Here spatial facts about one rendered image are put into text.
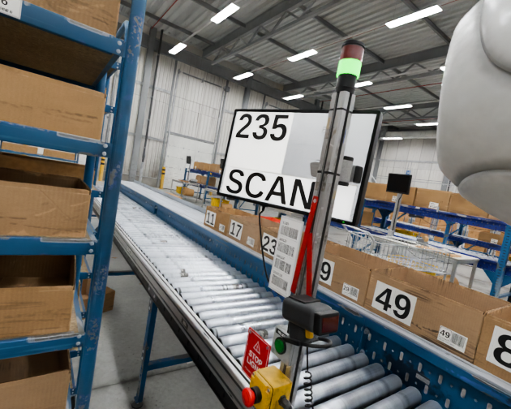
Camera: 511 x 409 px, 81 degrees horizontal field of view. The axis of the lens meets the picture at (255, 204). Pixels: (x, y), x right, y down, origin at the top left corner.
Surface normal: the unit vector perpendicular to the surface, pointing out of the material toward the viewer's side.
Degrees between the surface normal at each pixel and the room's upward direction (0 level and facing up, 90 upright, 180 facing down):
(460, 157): 128
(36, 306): 91
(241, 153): 86
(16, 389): 90
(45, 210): 91
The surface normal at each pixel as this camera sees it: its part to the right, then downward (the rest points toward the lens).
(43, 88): 0.55, 0.17
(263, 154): -0.55, -0.11
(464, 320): -0.80, -0.09
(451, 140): -0.92, 0.37
